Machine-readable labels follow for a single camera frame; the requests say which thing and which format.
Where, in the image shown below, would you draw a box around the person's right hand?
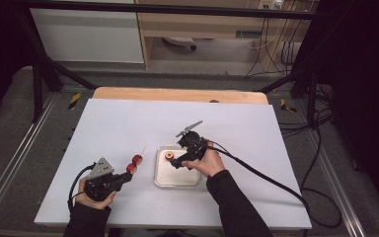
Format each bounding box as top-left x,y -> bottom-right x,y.
181,140 -> 227,179

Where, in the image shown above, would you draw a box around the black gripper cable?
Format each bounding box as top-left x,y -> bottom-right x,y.
195,124 -> 343,229
67,162 -> 97,215

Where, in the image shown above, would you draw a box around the square metal tray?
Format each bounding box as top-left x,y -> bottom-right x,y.
153,145 -> 202,190

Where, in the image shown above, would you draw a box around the thin wooden skewer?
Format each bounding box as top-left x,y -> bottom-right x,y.
125,145 -> 148,176

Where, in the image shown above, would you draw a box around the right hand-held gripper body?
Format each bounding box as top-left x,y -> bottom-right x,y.
175,119 -> 209,163

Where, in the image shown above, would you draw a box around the white power strip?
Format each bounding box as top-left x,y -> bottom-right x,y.
258,0 -> 284,11

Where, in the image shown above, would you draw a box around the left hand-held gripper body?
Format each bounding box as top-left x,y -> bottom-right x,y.
84,157 -> 126,201

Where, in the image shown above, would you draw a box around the person's left hand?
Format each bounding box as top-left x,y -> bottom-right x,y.
75,176 -> 118,211

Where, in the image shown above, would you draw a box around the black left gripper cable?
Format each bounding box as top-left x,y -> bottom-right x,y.
67,162 -> 97,215

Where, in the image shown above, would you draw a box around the aluminium floor rail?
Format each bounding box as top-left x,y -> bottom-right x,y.
0,93 -> 59,225
304,129 -> 367,237

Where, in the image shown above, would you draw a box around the white board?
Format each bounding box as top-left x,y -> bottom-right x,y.
34,98 -> 313,230

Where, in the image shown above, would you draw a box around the white cabinet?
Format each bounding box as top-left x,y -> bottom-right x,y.
31,7 -> 145,64

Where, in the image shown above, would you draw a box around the white chair base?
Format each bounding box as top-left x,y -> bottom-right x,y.
162,36 -> 198,51

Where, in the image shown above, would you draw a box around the wooden table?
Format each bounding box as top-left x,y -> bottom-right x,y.
92,86 -> 270,106

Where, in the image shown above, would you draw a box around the bundle of black floor cables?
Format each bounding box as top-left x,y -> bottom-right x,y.
277,83 -> 335,139

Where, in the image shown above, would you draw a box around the light wooden desk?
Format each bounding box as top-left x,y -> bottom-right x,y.
134,0 -> 314,71

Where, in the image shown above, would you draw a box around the yellow black floor tape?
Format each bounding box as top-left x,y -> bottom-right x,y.
67,92 -> 82,112
279,98 -> 298,114

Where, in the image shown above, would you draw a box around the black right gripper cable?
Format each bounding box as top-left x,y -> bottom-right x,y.
195,124 -> 343,229

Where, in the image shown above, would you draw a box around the black metal frame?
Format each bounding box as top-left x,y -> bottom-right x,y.
11,0 -> 327,127

